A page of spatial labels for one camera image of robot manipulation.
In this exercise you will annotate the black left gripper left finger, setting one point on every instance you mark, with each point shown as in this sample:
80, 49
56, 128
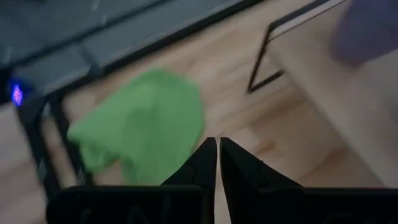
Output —
203, 171

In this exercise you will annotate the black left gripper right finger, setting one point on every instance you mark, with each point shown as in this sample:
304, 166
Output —
239, 174

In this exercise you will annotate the purple mug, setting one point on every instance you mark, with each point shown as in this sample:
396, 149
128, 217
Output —
367, 28

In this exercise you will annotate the wooden shelf board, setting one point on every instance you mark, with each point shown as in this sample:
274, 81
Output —
342, 93

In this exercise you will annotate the green cloth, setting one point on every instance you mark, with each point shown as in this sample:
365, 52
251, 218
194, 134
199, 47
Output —
140, 124

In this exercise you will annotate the black computer tower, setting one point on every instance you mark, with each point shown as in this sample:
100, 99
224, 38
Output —
17, 95

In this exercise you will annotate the black metal table frame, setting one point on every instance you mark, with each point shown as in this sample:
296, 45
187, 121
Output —
29, 121

